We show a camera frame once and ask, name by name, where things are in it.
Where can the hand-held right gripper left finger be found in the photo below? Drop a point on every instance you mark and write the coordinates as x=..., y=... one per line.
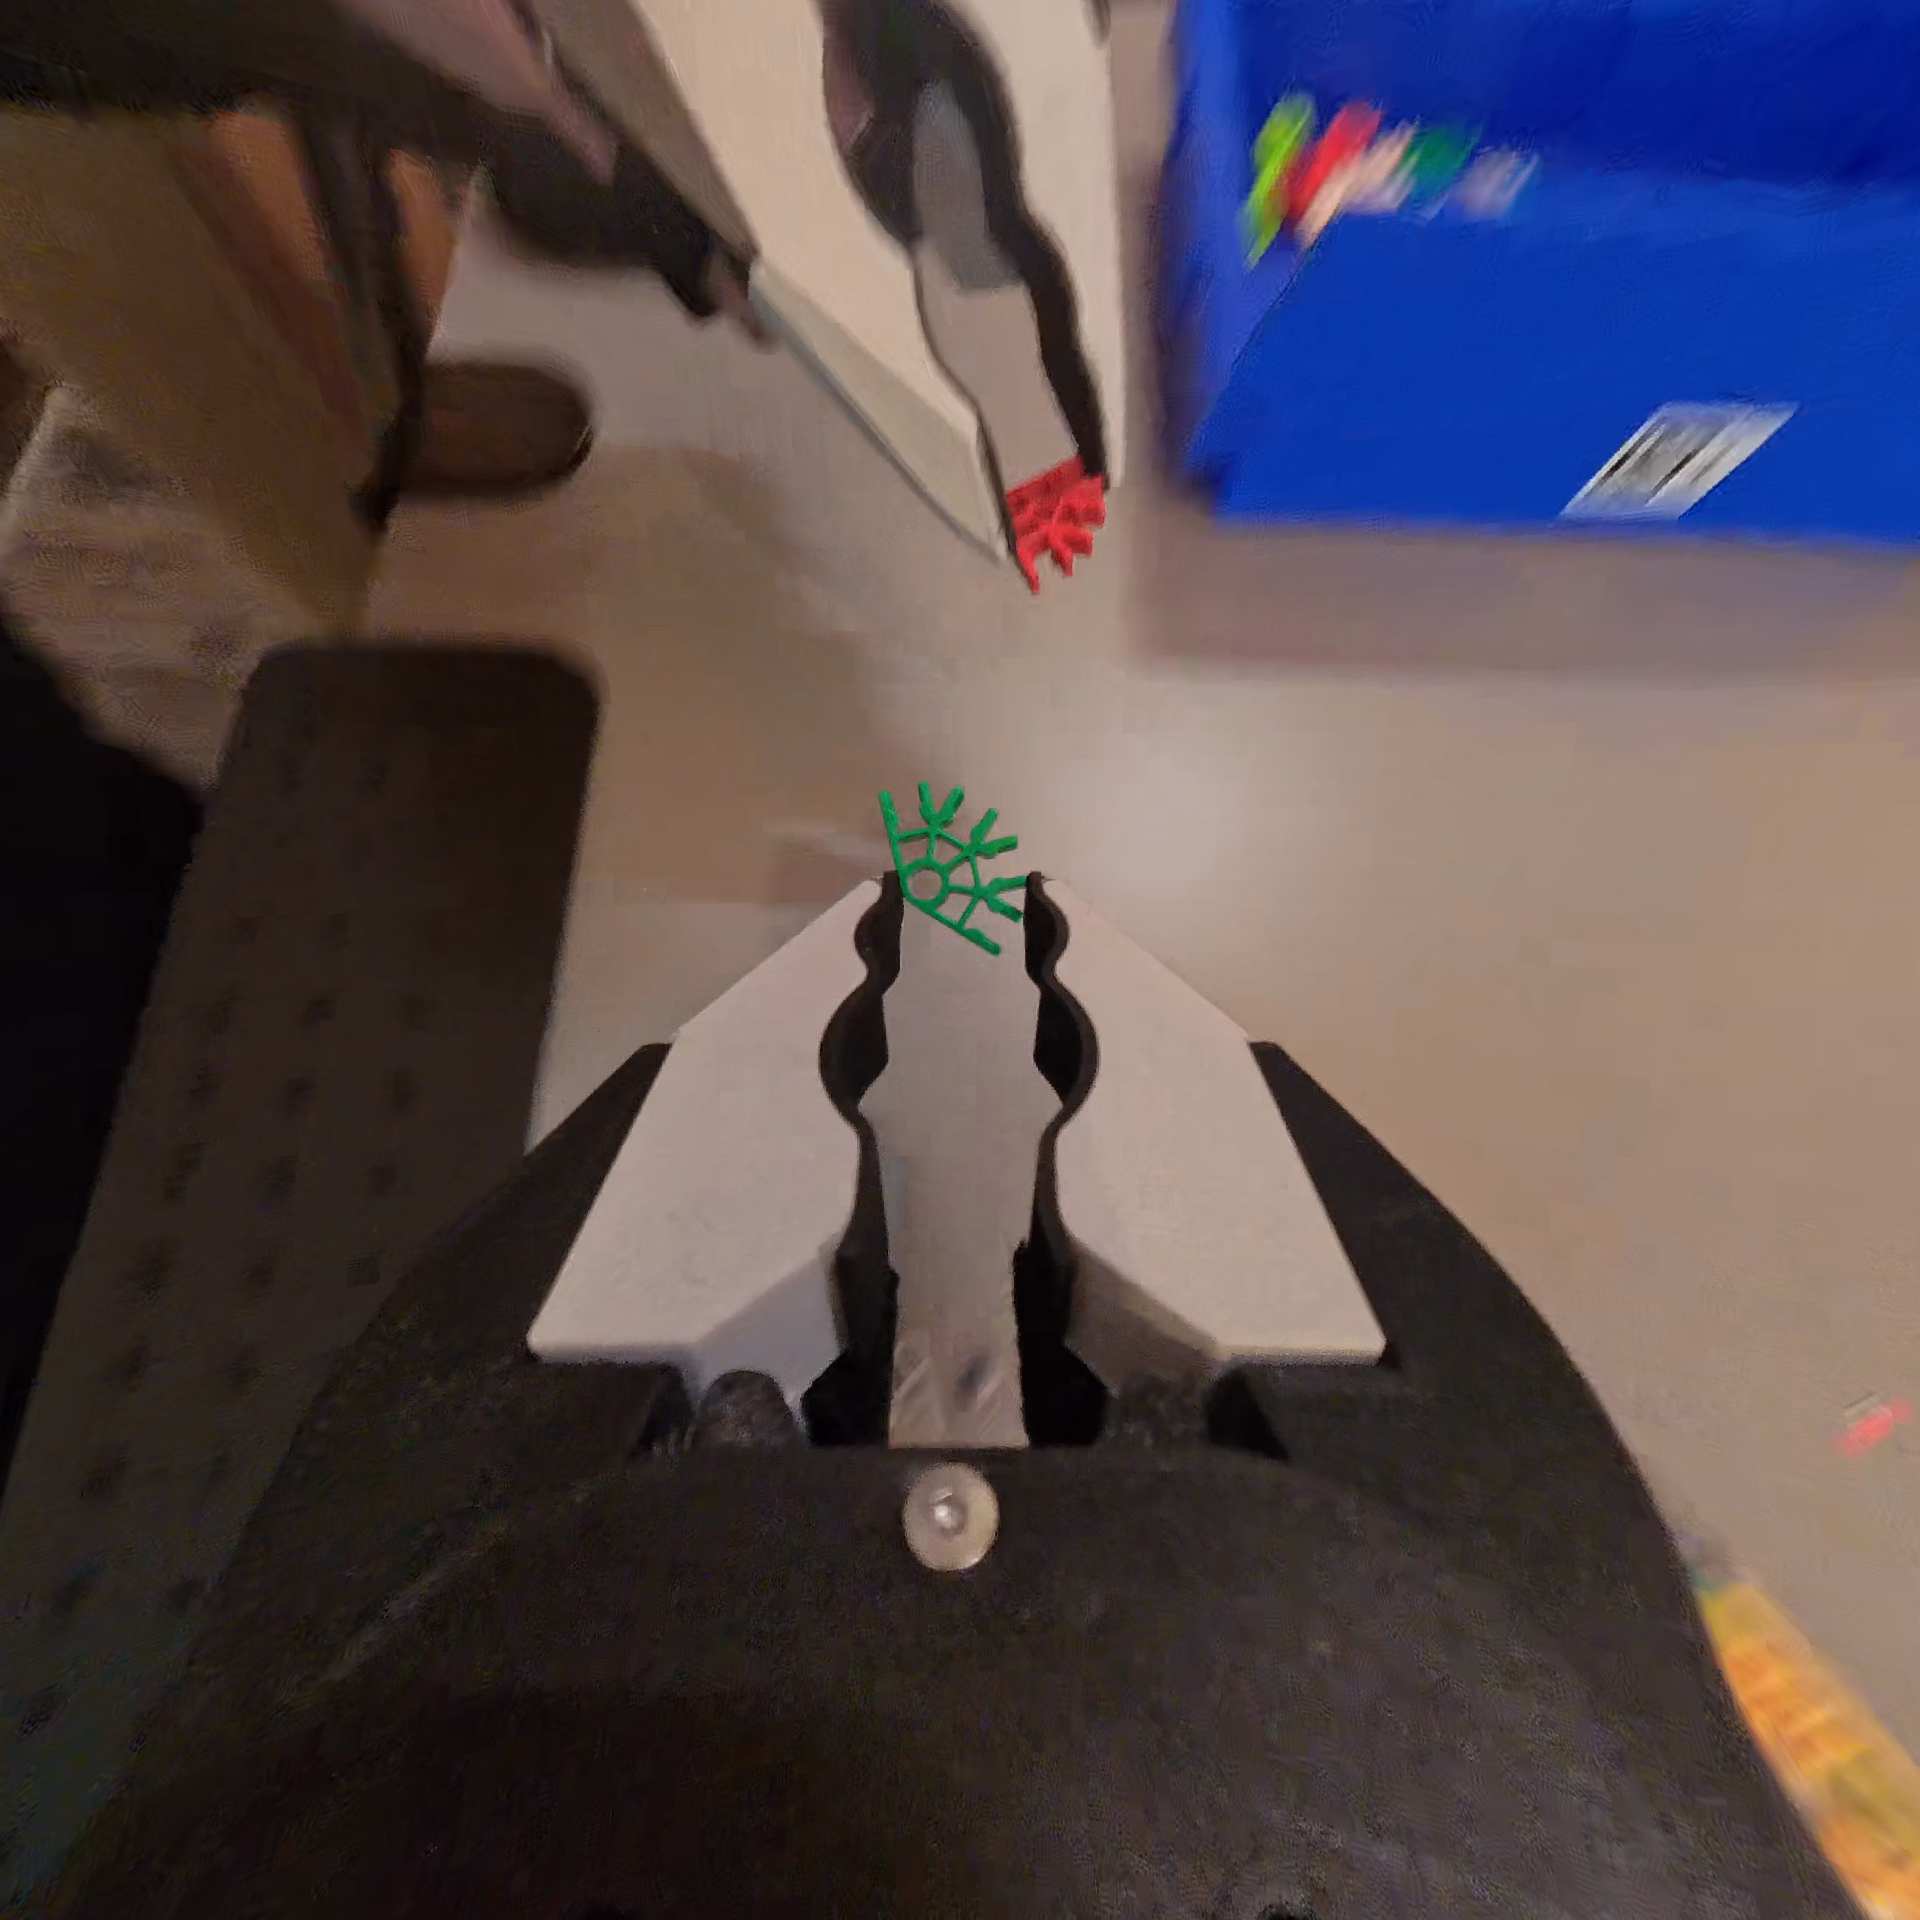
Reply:
x=705, y=1200

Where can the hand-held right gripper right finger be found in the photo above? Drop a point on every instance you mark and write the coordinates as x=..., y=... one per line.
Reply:
x=1200, y=1200

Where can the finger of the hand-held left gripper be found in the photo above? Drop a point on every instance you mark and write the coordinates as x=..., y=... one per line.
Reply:
x=1066, y=179
x=780, y=150

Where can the red fan connector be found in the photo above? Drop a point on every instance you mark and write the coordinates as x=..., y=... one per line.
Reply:
x=1058, y=511

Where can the green fan connector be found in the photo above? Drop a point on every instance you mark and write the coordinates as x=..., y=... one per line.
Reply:
x=899, y=854

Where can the blue storage bin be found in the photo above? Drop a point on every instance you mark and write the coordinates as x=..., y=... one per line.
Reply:
x=1426, y=390

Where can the red double-ended connector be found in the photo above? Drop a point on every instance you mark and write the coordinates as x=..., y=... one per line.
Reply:
x=1335, y=158

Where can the small red white piece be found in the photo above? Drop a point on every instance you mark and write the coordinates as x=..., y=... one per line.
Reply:
x=1875, y=1428

